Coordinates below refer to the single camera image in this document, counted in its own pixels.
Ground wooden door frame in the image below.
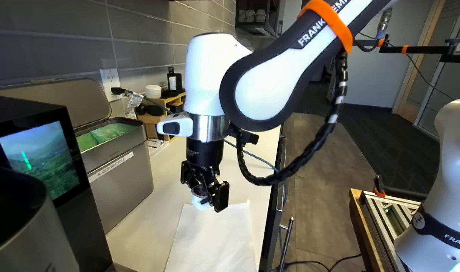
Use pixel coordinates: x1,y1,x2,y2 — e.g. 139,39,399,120
392,0,448,125

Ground black bottle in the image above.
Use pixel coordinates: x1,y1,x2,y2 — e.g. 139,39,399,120
160,66,184,98

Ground clear plastic wrapper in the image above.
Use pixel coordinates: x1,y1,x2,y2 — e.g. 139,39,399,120
119,90,147,117

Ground small white jar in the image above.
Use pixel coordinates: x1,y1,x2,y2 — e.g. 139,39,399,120
143,83,163,99

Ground round silver canister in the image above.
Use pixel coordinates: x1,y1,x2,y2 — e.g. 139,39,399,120
0,167,80,272

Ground wood and aluminium cart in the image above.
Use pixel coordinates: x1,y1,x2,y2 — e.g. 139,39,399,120
348,185,423,272

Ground silver drawer handle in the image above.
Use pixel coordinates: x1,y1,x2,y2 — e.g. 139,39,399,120
277,216,296,272

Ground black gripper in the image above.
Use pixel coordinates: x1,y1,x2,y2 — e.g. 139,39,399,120
180,137,231,214

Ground white door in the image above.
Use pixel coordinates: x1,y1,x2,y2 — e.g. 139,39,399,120
340,49,410,110

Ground white wall outlet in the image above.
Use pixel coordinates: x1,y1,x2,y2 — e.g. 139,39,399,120
98,66,121,102

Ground white paper towel sheet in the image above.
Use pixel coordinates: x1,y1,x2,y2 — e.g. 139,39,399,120
163,199,257,272

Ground dark background shelf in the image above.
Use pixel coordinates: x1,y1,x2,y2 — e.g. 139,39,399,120
234,0,284,39

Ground black coffee machine with screen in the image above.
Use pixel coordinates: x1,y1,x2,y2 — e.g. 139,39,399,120
0,93,113,272

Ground dark base cabinet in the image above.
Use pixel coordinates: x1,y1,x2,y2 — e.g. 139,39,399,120
258,125,292,272

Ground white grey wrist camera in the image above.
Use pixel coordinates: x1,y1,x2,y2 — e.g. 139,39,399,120
154,111,195,138

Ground black floor cable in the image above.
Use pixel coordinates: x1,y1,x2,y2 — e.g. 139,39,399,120
284,252,364,272

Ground orange black clamp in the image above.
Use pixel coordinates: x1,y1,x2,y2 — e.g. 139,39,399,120
372,173,387,199

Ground orange strap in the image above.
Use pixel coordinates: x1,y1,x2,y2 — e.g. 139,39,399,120
299,0,355,54

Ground black boom bar orange clamps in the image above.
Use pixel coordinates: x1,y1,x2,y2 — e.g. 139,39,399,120
355,31,460,64

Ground wooden countertop rack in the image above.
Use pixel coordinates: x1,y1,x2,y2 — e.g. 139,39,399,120
136,89,187,141

